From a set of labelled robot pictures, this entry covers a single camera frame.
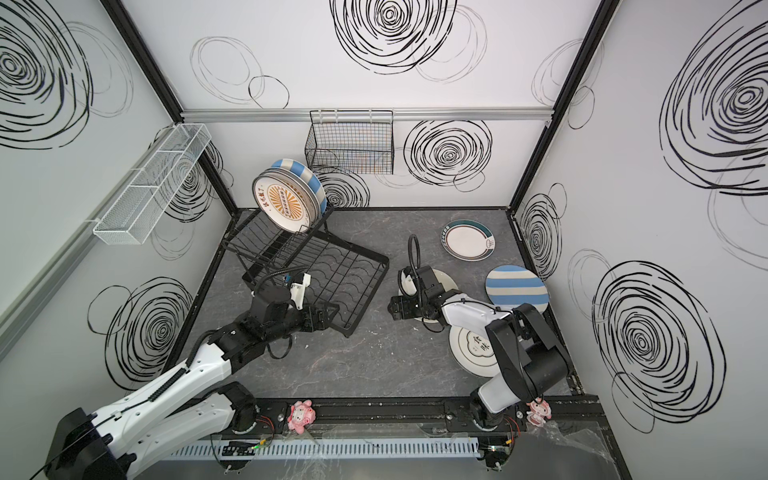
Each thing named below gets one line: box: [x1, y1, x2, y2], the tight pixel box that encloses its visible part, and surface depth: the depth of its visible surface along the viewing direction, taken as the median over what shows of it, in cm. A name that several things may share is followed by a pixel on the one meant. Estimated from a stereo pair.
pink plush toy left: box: [288, 399, 316, 435], surface depth 73 cm
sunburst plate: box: [252, 168, 321, 232], surface depth 84 cm
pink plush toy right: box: [526, 397, 552, 427], surface depth 74 cm
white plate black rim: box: [449, 325, 500, 378], surface depth 86 cm
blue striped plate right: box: [486, 264, 550, 314], surface depth 101 cm
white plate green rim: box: [441, 219, 496, 262], surface depth 112 cm
